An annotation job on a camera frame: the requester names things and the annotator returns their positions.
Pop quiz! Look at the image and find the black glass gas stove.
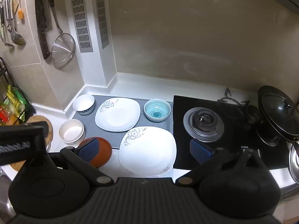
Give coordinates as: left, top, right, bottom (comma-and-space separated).
172, 95, 290, 169

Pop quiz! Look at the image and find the orange silicone brush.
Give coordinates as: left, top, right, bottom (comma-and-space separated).
17, 0, 25, 20

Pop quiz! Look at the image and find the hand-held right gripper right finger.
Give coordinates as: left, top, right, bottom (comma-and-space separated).
175, 139, 264, 187

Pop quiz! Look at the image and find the steel ladle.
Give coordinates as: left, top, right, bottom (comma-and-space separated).
0, 5, 15, 49

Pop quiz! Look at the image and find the round steel gas burner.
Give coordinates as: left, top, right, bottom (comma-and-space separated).
183, 107, 225, 143

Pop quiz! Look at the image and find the round wooden cutting board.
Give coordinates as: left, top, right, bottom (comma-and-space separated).
10, 115, 54, 172

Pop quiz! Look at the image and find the black wire rack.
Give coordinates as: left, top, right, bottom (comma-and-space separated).
0, 57, 36, 126

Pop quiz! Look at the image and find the grey vent grille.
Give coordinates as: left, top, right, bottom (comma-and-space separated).
70, 0, 93, 53

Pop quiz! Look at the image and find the yellow green packet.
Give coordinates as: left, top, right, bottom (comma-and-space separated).
6, 85, 31, 122

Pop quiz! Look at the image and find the steel sink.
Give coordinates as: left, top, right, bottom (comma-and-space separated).
0, 168, 17, 224

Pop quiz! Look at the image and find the red packet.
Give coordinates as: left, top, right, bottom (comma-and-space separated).
0, 106, 12, 124

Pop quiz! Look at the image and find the steel burner ring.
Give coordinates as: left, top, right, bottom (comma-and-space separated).
256, 121, 289, 147

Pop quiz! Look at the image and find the black rimmed glass lid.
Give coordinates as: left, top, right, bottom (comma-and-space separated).
257, 85, 299, 142

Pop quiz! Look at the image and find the steel mesh strainer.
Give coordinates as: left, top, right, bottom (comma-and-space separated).
45, 0, 76, 69

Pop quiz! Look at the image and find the grey dish mat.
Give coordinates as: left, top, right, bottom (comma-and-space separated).
71, 94, 174, 150

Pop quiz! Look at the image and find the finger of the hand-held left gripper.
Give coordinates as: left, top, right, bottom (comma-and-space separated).
0, 121, 50, 167

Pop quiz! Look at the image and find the plain white plate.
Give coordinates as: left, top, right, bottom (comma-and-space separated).
72, 94, 95, 115

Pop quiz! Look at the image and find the pale green plate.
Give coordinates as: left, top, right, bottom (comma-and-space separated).
143, 99, 172, 122

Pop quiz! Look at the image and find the black pan support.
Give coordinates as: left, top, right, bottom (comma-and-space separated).
216, 87, 251, 122

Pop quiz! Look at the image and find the steel serving spoon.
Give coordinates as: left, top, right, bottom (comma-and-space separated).
7, 0, 27, 46

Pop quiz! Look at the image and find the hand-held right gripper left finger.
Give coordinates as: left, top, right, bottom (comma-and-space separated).
48, 137, 115, 187

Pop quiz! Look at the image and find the orange round plate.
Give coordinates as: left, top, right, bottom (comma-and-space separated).
78, 137, 113, 168

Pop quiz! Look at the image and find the white square floral plate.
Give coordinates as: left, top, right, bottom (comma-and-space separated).
119, 126, 177, 176
95, 97, 141, 132

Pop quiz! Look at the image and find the cream bowl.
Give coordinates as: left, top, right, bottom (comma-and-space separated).
59, 119, 85, 145

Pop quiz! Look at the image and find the dark cleaver knife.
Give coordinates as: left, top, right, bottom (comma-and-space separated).
35, 0, 52, 60

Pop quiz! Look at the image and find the stainless steel pot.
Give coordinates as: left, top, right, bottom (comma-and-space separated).
288, 140, 299, 185

